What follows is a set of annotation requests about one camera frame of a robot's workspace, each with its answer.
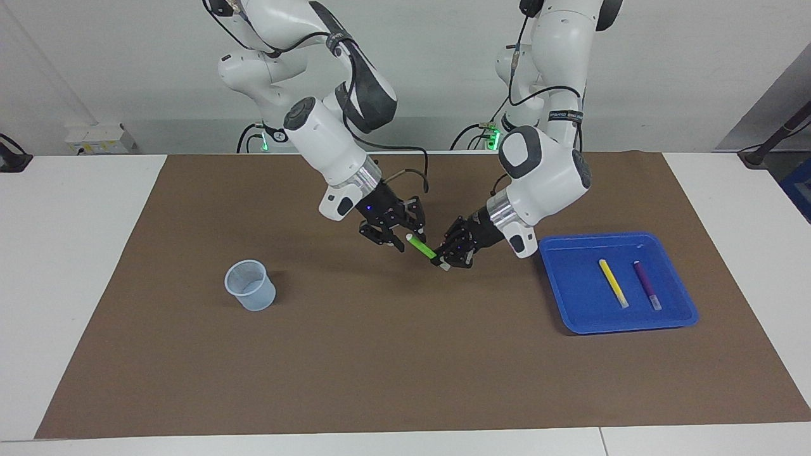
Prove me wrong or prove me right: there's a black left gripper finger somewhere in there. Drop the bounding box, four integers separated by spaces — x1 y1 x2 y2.
435 217 469 259
447 244 477 269

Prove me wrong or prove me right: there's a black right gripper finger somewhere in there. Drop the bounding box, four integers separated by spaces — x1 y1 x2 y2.
405 196 426 238
359 222 406 253

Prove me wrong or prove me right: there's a green marker pen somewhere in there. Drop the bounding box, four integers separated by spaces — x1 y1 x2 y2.
405 234 450 272

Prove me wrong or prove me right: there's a yellow marker pen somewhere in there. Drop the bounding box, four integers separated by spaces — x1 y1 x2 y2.
599 258 630 309

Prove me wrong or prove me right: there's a purple marker pen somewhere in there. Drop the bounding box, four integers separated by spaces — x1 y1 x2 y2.
633 260 663 311

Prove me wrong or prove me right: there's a brown table mat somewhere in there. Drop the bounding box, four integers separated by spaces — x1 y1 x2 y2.
35 151 811 439

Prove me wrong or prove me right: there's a blue plastic tray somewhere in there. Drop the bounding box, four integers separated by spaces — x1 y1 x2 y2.
539 232 699 334

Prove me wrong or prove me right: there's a translucent plastic cup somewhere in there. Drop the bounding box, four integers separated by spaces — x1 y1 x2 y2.
224 259 277 312

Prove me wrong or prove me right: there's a black stand pole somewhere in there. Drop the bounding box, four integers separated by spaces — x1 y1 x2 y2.
738 104 811 168

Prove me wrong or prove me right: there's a blue crate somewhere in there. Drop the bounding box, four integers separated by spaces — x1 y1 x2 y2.
779 158 811 222

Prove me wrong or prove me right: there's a black table clamp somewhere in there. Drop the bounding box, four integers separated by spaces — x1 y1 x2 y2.
0 133 34 173

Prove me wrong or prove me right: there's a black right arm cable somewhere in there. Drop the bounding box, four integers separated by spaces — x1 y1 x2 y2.
203 0 431 194

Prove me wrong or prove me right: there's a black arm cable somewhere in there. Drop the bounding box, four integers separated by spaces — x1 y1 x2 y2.
491 14 582 196
203 0 431 194

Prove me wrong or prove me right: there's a black base cable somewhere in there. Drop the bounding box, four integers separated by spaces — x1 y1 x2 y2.
236 122 264 154
450 94 511 151

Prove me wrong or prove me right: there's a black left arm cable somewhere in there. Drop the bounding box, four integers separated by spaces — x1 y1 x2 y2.
491 14 582 196

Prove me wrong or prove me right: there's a white wall power strip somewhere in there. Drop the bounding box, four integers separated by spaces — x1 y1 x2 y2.
65 123 136 155

